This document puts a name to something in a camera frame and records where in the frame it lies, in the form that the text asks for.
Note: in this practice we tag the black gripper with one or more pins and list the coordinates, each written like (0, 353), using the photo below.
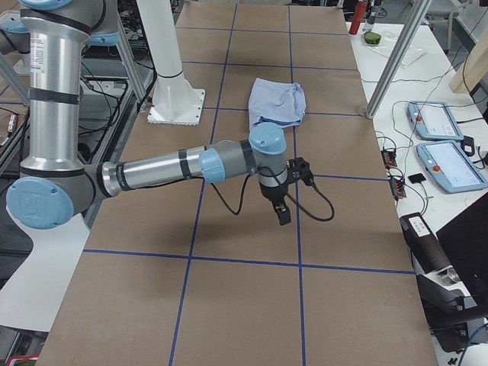
(274, 194)

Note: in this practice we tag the light blue striped shirt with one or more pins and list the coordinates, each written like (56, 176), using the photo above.
(283, 104)

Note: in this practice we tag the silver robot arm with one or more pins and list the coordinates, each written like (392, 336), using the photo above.
(69, 168)

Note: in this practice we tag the black labelled box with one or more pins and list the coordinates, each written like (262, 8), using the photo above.
(427, 253)

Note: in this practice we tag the near blue teach pendant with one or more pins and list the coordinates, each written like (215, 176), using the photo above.
(451, 169)

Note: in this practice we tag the blue teach pendant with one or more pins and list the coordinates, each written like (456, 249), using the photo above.
(433, 121)
(451, 169)

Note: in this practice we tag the far blue teach pendant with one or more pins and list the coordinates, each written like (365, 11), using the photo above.
(433, 121)

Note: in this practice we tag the black monitor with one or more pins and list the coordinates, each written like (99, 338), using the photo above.
(464, 241)

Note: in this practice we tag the green cloth bundle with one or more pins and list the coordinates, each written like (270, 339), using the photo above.
(372, 38)

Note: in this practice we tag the red bottle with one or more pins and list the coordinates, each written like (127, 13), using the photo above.
(358, 15)

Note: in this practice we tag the white chair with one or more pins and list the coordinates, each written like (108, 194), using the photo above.
(32, 296)

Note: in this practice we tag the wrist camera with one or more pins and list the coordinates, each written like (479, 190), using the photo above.
(298, 169)

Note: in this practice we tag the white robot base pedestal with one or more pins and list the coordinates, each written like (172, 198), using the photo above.
(174, 101)

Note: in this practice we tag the aluminium frame post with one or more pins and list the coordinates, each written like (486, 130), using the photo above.
(399, 50)

